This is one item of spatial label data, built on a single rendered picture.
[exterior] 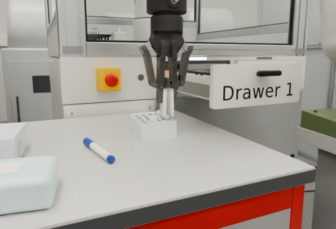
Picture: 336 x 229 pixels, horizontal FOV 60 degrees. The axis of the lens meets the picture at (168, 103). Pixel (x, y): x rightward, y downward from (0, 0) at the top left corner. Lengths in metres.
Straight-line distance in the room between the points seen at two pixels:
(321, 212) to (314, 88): 2.07
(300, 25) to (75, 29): 0.92
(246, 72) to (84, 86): 0.49
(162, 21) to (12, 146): 0.38
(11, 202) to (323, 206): 0.75
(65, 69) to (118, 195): 0.58
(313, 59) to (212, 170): 2.47
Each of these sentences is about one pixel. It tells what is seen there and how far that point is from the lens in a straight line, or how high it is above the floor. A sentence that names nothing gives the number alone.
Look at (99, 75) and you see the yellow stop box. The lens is 0.91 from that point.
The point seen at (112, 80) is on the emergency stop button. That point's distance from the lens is 0.89.
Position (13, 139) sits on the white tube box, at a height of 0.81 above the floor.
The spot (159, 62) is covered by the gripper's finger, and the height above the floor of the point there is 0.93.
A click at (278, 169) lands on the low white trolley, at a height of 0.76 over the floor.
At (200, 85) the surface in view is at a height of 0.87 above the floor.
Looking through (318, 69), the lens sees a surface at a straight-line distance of 2.87.
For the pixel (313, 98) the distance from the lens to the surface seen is 2.92.
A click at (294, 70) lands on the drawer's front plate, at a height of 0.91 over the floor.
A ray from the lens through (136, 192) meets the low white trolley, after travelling 0.43.
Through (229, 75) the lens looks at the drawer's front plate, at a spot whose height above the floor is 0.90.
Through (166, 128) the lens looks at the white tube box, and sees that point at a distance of 0.68.
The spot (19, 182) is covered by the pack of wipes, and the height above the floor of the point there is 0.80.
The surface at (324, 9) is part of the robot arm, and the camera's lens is 0.93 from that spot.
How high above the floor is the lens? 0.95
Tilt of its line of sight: 10 degrees down
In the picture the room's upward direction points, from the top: straight up
